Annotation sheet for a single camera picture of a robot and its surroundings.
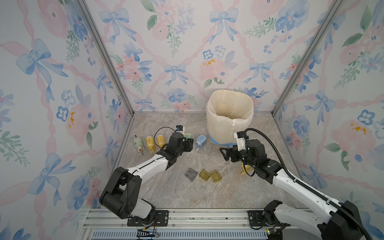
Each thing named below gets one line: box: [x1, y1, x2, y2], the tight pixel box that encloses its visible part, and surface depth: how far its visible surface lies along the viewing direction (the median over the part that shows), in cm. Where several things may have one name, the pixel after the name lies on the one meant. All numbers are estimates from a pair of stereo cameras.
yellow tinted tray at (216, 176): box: [210, 169, 222, 183], surface depth 90 cm
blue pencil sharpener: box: [195, 134, 207, 149], surface depth 97 cm
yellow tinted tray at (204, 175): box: [199, 168, 211, 182], surface depth 90 cm
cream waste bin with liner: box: [206, 89, 254, 147], surface depth 91 cm
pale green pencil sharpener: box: [133, 137, 146, 155], surface depth 95 cm
